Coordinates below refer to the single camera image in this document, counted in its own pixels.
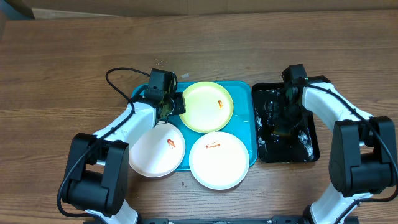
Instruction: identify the yellow plate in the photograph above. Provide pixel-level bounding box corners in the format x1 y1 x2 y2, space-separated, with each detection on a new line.
180 82 234 133

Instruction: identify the white plate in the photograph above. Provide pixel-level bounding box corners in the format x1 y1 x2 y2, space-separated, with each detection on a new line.
189 131 249 190
129 123 185 178

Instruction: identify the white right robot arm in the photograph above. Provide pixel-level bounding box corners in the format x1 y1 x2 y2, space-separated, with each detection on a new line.
259 82 397 223

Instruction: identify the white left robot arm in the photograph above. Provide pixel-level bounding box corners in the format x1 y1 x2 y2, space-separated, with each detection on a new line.
57 85 185 223

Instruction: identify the black water tray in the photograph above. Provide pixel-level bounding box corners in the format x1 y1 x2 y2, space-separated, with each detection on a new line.
252 83 320 163

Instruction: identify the turquoise plastic tray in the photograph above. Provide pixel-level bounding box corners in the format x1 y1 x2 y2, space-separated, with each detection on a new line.
130 80 259 172

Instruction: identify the brown cardboard backboard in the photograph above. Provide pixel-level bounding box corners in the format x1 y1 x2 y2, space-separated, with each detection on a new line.
0 0 398 20

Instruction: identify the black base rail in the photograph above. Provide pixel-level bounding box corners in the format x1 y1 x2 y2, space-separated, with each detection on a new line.
139 215 310 224

